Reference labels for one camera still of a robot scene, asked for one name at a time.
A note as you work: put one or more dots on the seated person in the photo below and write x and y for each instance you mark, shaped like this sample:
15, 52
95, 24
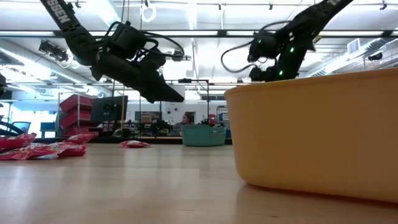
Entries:
186, 119

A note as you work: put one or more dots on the white ceiling vent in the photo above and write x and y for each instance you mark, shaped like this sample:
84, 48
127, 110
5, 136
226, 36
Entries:
354, 46

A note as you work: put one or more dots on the white cylindrical machine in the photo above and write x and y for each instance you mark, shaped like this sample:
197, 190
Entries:
174, 113

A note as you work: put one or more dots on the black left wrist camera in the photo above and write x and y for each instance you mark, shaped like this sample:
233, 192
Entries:
127, 37

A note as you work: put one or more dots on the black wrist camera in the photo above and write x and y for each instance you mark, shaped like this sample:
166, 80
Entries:
264, 46
127, 37

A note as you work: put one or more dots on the light teal plastic bin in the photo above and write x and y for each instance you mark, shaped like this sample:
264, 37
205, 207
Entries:
202, 137

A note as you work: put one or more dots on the red storage bin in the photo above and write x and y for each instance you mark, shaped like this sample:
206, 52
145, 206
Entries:
76, 103
76, 119
77, 131

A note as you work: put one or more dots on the yellow plastic bin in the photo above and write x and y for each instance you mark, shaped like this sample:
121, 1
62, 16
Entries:
311, 130

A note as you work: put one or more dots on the black overhead camera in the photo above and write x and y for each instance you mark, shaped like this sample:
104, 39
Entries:
178, 56

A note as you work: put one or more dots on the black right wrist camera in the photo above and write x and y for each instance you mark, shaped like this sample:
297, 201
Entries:
264, 46

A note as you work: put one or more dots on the blue chair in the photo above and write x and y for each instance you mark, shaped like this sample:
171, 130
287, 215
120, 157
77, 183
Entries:
21, 126

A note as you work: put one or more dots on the black ceiling device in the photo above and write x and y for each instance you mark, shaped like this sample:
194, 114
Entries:
375, 56

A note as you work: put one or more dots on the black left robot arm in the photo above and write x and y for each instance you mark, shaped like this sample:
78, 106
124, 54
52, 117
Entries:
71, 28

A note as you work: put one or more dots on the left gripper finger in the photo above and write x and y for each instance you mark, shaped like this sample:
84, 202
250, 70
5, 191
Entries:
158, 81
152, 95

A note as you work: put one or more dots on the black ceiling fixture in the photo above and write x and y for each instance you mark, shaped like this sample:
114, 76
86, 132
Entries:
53, 51

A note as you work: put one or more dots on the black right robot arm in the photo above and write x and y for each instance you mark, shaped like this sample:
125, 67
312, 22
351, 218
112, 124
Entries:
311, 18

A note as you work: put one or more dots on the black computer monitor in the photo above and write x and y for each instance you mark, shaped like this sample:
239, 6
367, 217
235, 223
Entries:
109, 109

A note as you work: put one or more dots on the red KitKat candy bar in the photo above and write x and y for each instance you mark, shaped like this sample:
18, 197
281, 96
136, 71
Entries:
79, 139
135, 144
28, 153
73, 149
15, 140

